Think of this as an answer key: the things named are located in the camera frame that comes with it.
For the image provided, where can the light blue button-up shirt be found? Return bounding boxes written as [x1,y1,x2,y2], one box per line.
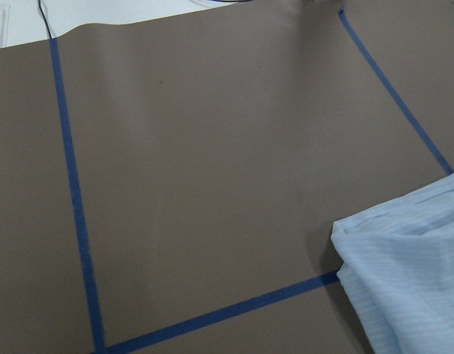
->
[331,173,454,353]

